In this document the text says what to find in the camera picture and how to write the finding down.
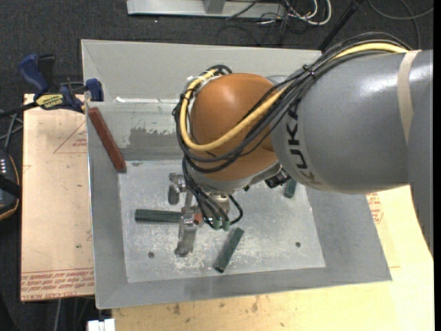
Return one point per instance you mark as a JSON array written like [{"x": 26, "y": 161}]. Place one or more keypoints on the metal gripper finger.
[
  {"x": 176, "y": 185},
  {"x": 186, "y": 236}
]

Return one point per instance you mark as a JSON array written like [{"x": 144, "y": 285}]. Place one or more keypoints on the dark green flat block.
[
  {"x": 228, "y": 250},
  {"x": 290, "y": 189},
  {"x": 156, "y": 216}
]

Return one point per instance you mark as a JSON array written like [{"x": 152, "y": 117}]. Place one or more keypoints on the grey metal bin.
[{"x": 275, "y": 240}]

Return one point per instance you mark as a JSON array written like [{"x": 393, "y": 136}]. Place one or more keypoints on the red-brown flat block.
[{"x": 107, "y": 139}]

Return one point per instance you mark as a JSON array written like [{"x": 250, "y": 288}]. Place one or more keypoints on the brown cardboard board red print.
[{"x": 55, "y": 191}]

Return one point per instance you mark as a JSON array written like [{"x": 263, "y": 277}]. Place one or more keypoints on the black cylinder on white bracket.
[{"x": 277, "y": 178}]

